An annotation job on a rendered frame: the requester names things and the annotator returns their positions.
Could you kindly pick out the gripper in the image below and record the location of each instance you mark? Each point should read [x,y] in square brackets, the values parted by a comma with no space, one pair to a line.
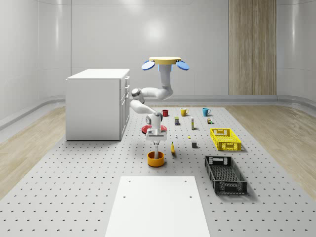
[156,135]

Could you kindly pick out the small white bottle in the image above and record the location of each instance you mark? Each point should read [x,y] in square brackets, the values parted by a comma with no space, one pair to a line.
[156,153]

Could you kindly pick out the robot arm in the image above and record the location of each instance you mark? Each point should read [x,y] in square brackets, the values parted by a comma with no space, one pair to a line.
[158,93]

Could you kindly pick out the red plate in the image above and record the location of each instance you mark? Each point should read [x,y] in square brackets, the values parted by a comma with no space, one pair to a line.
[144,129]

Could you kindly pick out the banana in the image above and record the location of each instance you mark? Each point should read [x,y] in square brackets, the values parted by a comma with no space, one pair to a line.
[172,148]

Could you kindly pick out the red mug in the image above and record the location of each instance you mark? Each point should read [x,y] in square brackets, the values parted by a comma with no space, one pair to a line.
[165,113]

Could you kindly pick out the flat-sided can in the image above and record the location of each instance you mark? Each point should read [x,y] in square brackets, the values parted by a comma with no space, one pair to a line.
[176,121]

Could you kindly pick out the yellow bowl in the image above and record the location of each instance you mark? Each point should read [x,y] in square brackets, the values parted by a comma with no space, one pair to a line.
[155,162]

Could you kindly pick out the yellow mug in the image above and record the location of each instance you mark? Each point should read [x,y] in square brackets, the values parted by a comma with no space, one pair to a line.
[183,112]

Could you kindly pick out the yellow box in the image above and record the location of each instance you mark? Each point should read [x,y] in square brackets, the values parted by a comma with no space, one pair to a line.
[192,123]

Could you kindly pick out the grey cube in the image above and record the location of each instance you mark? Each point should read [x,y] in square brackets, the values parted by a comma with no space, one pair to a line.
[194,145]

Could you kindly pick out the blue mug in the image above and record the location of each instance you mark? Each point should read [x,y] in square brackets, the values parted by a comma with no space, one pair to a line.
[206,112]

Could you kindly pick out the puzzle cube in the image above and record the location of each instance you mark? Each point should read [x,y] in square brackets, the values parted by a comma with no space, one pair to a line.
[210,121]

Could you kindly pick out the white cabinet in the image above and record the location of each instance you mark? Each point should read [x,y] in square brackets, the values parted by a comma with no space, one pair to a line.
[93,111]

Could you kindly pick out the yellow basket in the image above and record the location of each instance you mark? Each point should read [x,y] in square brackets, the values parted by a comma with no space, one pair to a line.
[228,145]

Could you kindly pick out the white board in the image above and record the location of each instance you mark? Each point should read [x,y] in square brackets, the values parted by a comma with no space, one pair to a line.
[158,209]

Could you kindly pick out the dark grey basket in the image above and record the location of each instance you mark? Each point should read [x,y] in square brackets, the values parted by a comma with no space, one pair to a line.
[229,187]

